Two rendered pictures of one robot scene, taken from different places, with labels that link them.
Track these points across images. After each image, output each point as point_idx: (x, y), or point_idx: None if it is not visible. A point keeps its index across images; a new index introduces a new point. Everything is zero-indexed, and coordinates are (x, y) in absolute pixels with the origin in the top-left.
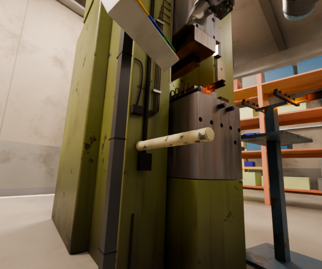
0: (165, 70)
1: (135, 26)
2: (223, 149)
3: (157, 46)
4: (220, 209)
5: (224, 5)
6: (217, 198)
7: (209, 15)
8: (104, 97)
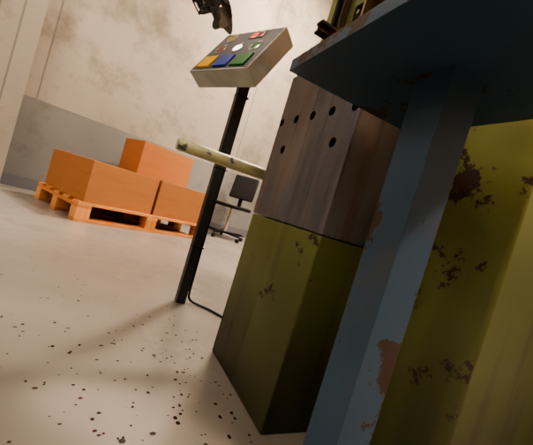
0: (253, 86)
1: (207, 80)
2: (300, 164)
3: (225, 77)
4: (261, 270)
5: (198, 6)
6: (262, 250)
7: (219, 12)
8: None
